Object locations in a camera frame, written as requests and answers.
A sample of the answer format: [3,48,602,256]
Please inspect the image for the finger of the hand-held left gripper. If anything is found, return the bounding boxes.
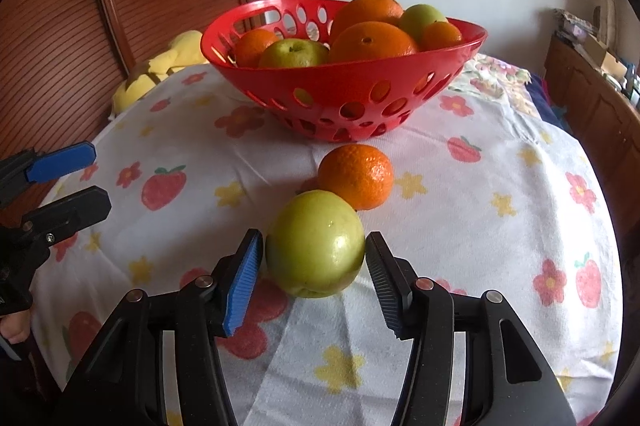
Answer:
[0,142,97,207]
[20,186,112,257]

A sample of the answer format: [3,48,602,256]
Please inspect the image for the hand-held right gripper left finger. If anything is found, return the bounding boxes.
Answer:
[60,229,264,426]

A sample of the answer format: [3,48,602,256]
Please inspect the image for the large yellow-green apple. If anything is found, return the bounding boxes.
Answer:
[398,4,448,42]
[258,38,331,68]

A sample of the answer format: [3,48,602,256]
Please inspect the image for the wooden sideboard cabinet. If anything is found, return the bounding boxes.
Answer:
[543,34,640,237]

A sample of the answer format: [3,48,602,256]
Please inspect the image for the dark blue cloth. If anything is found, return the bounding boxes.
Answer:
[529,74,566,127]

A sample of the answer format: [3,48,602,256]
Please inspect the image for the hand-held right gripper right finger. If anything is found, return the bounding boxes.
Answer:
[366,231,578,426]

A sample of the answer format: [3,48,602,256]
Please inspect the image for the small orange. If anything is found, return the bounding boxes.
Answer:
[418,21,464,52]

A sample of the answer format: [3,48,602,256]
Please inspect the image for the cardboard box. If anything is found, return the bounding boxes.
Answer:
[582,34,626,77]

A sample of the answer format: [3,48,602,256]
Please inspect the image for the large orange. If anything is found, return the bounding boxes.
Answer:
[330,0,405,38]
[328,21,419,63]

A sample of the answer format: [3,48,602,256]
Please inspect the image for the wooden wardrobe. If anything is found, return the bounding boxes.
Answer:
[0,0,263,207]

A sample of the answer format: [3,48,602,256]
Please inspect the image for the red perforated plastic basket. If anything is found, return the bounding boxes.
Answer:
[201,0,488,143]

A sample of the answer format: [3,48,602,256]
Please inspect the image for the colourful floral quilt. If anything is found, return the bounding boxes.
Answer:
[447,54,543,117]

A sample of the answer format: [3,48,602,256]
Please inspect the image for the patterned curtain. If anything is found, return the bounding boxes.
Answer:
[597,0,626,52]

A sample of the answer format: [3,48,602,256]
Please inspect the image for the white floral tablecloth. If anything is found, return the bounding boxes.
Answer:
[30,51,623,426]

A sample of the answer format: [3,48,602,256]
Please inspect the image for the medium orange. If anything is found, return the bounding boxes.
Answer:
[317,144,395,211]
[234,29,281,68]

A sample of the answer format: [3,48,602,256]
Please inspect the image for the yellow plush toy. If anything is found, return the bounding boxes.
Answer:
[111,30,211,114]

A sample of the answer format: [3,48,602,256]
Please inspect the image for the pile of folded cloth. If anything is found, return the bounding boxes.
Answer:
[552,9,596,40]

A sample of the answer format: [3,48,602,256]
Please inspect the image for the round yellow-green apple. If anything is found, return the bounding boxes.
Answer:
[265,189,366,299]

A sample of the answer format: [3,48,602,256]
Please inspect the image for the person's left hand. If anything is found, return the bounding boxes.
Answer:
[0,309,32,344]

